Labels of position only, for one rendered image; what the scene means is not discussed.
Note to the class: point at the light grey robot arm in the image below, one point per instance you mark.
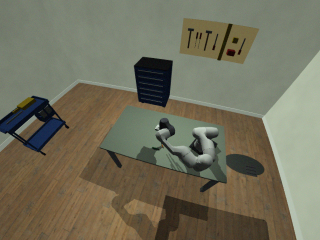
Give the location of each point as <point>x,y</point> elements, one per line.
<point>203,144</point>

